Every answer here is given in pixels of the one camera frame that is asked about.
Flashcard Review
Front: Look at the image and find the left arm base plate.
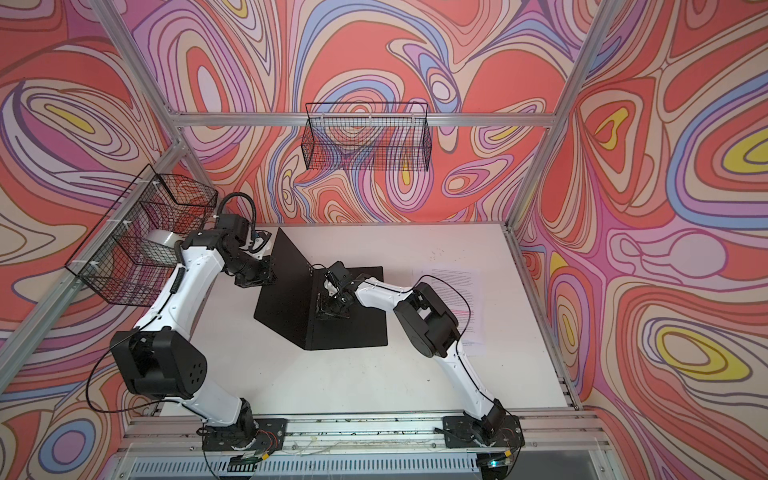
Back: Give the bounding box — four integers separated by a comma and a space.
196, 417, 288, 453

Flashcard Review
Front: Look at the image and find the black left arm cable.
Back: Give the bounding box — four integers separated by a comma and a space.
214, 191, 258, 226

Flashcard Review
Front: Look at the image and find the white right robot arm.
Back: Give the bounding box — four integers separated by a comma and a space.
314, 261, 507, 446

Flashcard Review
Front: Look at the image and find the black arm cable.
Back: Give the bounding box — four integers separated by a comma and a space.
214, 191, 258, 226
413, 274, 481, 397

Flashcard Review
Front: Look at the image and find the black wire basket left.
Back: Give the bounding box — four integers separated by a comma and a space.
65, 166, 218, 307

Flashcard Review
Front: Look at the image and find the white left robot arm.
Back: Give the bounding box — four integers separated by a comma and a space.
110, 214, 274, 449

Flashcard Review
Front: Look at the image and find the aluminium frame post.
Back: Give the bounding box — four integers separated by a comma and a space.
90, 1, 214, 188

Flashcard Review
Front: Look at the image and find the black wire basket rear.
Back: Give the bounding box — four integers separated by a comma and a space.
301, 101, 432, 172

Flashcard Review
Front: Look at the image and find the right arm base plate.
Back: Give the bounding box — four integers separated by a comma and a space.
435, 414, 526, 451

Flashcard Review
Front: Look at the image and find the black wire basket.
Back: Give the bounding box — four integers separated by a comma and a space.
65, 166, 218, 307
301, 101, 432, 172

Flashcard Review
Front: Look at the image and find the white and black file folder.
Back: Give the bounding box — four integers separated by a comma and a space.
254, 230, 388, 351

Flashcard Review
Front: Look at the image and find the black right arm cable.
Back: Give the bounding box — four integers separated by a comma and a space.
413, 274, 481, 397

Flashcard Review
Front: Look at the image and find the aluminium front rail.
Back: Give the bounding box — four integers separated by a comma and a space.
105, 410, 627, 479

